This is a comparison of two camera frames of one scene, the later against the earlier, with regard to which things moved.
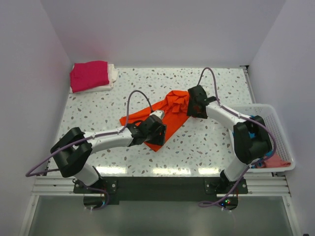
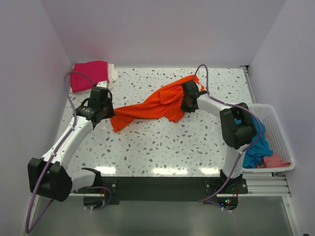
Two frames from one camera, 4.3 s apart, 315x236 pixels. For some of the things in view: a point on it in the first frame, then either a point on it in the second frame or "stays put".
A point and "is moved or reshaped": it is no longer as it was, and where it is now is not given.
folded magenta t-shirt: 88,75 stays put
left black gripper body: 155,138 → 108,108
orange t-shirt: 174,105 is moved or reshaped
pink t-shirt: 274,161 stays put
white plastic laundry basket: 280,141 stays put
